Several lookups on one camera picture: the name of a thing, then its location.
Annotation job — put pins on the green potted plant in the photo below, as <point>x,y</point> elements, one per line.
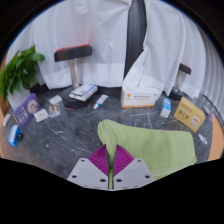
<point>20,70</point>

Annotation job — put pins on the yellow box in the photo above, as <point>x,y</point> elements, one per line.
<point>188,114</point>

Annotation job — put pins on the white curtain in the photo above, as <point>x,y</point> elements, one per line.
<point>170,40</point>
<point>86,30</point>

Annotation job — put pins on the white small packet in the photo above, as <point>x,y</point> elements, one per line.
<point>7,120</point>

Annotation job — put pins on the small white tube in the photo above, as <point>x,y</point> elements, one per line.
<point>202,139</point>

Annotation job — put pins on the flat white box stack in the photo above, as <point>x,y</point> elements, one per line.
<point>83,92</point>

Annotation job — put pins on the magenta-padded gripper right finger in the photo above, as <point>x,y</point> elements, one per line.
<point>135,173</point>

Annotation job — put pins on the small clear box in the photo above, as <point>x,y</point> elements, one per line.
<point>54,110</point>

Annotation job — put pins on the purple box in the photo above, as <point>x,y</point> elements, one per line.
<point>26,110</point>

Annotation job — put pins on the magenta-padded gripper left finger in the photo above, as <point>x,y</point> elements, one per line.
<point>87,173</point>

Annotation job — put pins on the green towel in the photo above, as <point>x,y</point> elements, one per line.
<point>156,143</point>

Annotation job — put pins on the blue and white small box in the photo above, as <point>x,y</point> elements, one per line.
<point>165,107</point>

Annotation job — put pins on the blue and white dispenser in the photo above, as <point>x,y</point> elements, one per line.
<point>14,135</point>

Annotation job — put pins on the white and orange box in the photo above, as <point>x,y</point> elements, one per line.
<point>140,97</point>

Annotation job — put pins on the black stool with red trim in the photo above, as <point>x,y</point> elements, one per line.
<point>73,53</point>
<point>181,75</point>

